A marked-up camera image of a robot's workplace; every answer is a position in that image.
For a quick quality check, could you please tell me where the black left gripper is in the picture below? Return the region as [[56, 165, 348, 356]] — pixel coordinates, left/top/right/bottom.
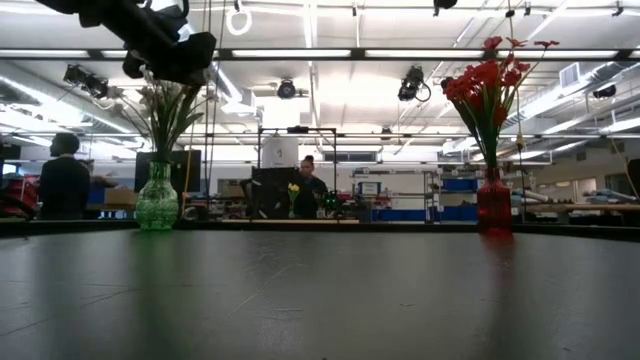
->
[[122, 14, 217, 86]]

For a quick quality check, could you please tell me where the white artificial flower bunch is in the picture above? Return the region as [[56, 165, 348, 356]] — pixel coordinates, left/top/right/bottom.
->
[[139, 74, 219, 169]]

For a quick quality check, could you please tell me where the red artificial flower bunch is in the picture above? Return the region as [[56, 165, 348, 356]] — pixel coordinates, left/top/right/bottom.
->
[[479, 35, 561, 171], [442, 59, 511, 171]]

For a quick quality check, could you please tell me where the green glass vase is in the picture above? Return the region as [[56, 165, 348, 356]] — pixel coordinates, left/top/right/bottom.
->
[[134, 160, 180, 232]]

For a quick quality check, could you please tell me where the red glass vase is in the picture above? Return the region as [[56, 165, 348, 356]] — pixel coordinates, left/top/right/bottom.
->
[[476, 167, 514, 234]]

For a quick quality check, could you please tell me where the black wide monitor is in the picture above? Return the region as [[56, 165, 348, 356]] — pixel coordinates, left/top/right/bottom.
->
[[134, 149, 203, 194]]

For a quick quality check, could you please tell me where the cardboard box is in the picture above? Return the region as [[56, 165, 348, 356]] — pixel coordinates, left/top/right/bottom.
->
[[104, 188, 139, 205]]

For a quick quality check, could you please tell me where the black desk monitor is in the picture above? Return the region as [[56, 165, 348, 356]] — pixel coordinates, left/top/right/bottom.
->
[[249, 166, 305, 220]]

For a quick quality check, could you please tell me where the yellow flower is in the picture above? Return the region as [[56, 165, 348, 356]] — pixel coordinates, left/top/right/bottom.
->
[[286, 182, 302, 220]]

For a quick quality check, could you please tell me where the black overhead beam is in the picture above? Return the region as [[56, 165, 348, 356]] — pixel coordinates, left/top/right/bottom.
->
[[0, 47, 640, 63]]

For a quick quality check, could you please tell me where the person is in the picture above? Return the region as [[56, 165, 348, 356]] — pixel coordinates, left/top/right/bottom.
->
[[38, 132, 119, 222], [298, 154, 329, 219]]

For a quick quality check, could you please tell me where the red machine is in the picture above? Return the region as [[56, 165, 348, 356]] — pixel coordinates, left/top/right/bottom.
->
[[0, 175, 40, 220]]

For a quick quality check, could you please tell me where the blue counter panel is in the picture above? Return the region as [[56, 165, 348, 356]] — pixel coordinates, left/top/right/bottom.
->
[[372, 205, 481, 223]]

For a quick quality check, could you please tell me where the blue storage crate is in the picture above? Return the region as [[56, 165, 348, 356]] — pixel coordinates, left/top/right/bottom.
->
[[442, 178, 480, 193]]

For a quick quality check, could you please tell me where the wooden workbench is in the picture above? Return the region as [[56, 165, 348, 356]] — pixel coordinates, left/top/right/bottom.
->
[[519, 201, 640, 227]]

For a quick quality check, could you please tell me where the white cable ring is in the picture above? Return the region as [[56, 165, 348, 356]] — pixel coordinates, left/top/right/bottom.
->
[[225, 6, 253, 37]]

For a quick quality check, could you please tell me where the black metal rig frame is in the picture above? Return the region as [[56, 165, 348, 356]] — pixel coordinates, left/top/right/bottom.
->
[[256, 125, 339, 181]]

